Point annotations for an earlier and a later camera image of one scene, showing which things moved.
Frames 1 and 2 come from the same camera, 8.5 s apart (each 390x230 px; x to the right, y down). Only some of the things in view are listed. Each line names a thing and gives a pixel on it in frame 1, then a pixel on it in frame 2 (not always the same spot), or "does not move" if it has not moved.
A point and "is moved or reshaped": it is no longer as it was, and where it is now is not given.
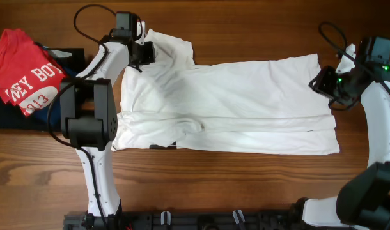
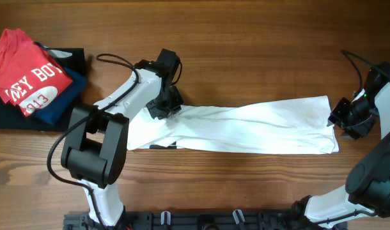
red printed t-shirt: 24,74 does not move
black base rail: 292,220 does not move
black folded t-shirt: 4,115 does not move
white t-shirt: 276,106 is moved or reshaped
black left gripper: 148,56 to 175,105
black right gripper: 321,85 to 337,117
